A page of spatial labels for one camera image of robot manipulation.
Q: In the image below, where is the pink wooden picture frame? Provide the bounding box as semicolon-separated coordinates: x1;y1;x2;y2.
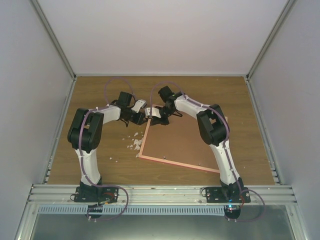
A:
138;103;229;174

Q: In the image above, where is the brown cardboard backing sheet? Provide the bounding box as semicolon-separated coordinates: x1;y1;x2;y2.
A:
142;104;229;172

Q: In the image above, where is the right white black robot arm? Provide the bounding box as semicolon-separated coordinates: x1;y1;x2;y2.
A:
145;86;243;203

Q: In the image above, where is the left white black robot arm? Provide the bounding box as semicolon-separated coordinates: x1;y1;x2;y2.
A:
67;91;147;202

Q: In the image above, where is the white paint flake cluster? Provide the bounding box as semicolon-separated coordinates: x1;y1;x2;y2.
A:
108;131;144;163

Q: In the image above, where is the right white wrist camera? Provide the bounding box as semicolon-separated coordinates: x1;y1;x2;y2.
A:
144;107;162;119

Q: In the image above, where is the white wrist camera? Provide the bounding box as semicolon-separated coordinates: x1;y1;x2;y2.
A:
131;99;147;113
144;107;162;119

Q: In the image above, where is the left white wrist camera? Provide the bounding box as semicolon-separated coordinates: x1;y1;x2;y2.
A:
131;99;147;113

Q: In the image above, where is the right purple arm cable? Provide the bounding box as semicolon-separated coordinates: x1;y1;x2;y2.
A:
149;81;266;223

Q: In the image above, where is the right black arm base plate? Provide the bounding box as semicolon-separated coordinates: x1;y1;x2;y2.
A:
205;185;251;204

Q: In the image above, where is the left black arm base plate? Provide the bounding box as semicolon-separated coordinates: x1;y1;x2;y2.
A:
70;185;119;204

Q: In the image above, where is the grey slotted cable duct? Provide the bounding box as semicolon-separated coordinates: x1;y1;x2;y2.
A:
38;204;225;217

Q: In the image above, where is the aluminium front rail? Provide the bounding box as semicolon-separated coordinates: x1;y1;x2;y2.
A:
27;184;297;205

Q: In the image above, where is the left aluminium corner post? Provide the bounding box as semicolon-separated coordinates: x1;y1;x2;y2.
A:
30;0;77;82

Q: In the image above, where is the aluminium corner post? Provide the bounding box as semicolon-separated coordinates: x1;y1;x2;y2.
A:
30;0;77;82
245;0;297;81

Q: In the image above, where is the right aluminium corner post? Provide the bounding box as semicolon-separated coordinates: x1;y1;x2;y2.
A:
245;0;297;81

